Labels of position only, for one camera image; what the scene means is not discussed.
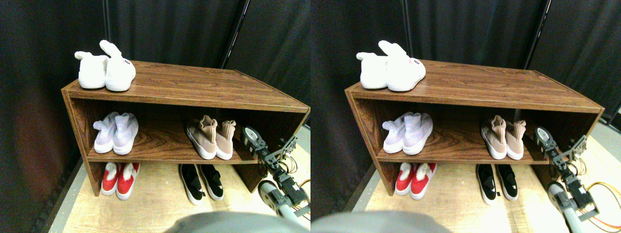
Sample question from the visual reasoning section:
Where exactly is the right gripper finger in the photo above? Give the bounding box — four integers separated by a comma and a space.
241, 126, 265, 155
534, 126, 557, 156

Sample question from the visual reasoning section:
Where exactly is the beige shoe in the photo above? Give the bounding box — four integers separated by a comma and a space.
186, 115, 218, 160
481, 115, 508, 160
215, 120, 237, 160
505, 120, 527, 161

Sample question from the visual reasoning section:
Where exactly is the black shoe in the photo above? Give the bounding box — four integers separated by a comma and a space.
475, 164, 498, 205
178, 164, 206, 205
200, 165, 225, 201
496, 165, 519, 201

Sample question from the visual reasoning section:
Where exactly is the brown shoe rack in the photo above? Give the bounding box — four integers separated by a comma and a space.
61, 60, 311, 197
344, 59, 605, 196

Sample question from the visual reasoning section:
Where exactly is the black curtain stand pole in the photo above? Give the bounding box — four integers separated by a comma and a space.
523, 0, 552, 70
221, 0, 251, 70
101, 0, 110, 43

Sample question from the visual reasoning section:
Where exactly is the lilac shoe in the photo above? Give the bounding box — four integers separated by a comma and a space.
93, 113, 119, 154
382, 116, 407, 154
402, 113, 434, 156
113, 113, 139, 156

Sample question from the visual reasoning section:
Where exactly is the red shoe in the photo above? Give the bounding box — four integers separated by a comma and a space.
101, 163, 122, 197
410, 163, 438, 200
116, 163, 141, 201
395, 163, 417, 196

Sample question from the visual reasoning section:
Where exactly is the white shoe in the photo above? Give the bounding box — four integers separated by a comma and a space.
99, 40, 136, 92
356, 52, 389, 90
75, 51, 109, 89
378, 40, 426, 92

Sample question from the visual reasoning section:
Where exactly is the orange wire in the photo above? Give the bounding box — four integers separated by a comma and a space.
298, 179, 311, 221
585, 182, 621, 231

